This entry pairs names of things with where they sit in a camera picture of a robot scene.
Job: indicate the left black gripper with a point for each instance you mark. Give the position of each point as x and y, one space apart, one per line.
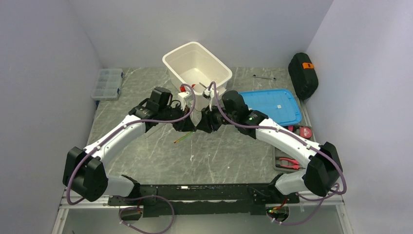
185 125

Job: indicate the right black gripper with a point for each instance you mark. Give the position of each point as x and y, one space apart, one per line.
207 120

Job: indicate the glass stirring rod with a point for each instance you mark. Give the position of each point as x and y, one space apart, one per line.
159 127

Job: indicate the white plastic bin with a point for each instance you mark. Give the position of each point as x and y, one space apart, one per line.
192 63

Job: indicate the blue plastic tray lid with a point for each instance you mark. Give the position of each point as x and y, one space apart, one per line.
278 104

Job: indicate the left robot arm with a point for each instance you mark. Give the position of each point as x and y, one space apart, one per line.
85 175

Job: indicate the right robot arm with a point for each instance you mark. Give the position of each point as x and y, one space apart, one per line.
320 163

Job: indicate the silver wrench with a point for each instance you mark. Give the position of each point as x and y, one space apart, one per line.
264 77

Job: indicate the grey tool set tray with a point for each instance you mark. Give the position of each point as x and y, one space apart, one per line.
278 153

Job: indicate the clear compartment organizer box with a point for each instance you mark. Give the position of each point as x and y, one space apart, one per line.
107 84

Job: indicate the red tape measure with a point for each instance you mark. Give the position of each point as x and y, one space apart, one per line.
304 132

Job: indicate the red pliers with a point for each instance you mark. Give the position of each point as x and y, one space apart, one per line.
288 163

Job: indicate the black tool case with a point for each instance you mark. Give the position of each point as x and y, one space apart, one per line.
303 76

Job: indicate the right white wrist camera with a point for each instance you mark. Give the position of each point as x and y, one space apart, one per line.
212 95

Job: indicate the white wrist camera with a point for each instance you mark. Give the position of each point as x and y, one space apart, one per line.
212 95
186 98

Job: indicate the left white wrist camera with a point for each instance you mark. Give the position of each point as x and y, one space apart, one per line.
186 98

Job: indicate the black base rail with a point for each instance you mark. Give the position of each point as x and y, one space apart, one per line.
204 199

